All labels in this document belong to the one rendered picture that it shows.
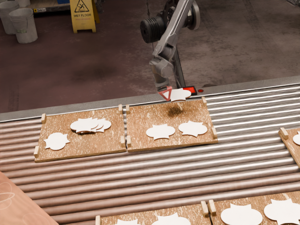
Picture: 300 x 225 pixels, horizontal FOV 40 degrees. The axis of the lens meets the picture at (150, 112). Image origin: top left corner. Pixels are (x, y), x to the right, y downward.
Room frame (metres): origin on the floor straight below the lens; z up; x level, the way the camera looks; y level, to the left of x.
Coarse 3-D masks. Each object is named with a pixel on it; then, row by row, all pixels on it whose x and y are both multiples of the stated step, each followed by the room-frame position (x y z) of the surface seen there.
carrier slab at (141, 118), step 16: (144, 112) 1.74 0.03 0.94; (160, 112) 1.73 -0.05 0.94; (176, 112) 1.71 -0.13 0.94; (192, 112) 1.70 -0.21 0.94; (208, 112) 1.69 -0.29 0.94; (128, 128) 1.62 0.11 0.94; (144, 128) 1.61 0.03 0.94; (176, 128) 1.58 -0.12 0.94; (208, 128) 1.56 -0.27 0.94; (144, 144) 1.48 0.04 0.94; (160, 144) 1.47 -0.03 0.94; (176, 144) 1.46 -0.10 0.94; (192, 144) 1.46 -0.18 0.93
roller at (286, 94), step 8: (248, 96) 1.82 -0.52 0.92; (256, 96) 1.81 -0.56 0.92; (264, 96) 1.81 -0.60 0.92; (272, 96) 1.81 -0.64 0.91; (280, 96) 1.81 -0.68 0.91; (288, 96) 1.81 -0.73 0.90; (208, 104) 1.79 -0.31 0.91; (216, 104) 1.79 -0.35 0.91; (224, 104) 1.79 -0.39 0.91; (8, 128) 1.74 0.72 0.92; (16, 128) 1.74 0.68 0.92; (24, 128) 1.74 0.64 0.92; (32, 128) 1.74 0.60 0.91; (40, 128) 1.73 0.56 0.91
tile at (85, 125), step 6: (78, 120) 1.69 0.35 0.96; (84, 120) 1.69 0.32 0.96; (90, 120) 1.68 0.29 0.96; (72, 126) 1.64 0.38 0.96; (78, 126) 1.64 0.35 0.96; (84, 126) 1.63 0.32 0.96; (90, 126) 1.63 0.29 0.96; (96, 126) 1.63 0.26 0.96; (78, 132) 1.60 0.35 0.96; (90, 132) 1.59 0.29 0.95
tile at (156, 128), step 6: (156, 126) 1.60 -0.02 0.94; (162, 126) 1.60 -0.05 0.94; (168, 126) 1.59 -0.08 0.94; (150, 132) 1.56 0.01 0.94; (156, 132) 1.56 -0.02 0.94; (162, 132) 1.55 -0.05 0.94; (168, 132) 1.55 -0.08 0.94; (174, 132) 1.54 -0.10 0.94; (156, 138) 1.51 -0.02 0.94; (162, 138) 1.51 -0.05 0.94; (168, 138) 1.50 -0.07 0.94
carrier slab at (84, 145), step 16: (80, 112) 1.80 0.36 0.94; (96, 112) 1.78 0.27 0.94; (112, 112) 1.77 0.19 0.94; (48, 128) 1.69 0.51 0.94; (64, 128) 1.67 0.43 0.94; (112, 128) 1.63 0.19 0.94; (80, 144) 1.53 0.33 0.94; (96, 144) 1.52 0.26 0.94; (112, 144) 1.51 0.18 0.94; (48, 160) 1.45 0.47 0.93
